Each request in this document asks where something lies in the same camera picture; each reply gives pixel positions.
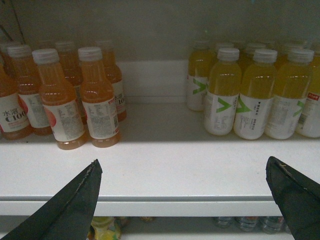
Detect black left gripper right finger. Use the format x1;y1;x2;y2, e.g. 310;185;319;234
266;156;320;240

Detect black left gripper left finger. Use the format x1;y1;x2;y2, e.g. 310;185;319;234
2;159;103;240

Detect white upper shelf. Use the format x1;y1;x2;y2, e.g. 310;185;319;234
0;103;320;217

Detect yellow vitamin drink bottle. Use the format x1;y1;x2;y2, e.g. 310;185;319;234
204;47;242;136
233;48;278;140
264;48;314;140

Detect orange juice bottle front left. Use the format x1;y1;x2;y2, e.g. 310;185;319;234
32;48;88;150

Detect orange juice bottle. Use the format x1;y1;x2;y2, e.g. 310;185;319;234
78;46;120;148
32;48;88;150

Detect orange juice bottle front right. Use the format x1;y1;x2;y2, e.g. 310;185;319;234
78;46;120;148

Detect orange C100 bottle left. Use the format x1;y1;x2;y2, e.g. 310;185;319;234
0;44;35;140

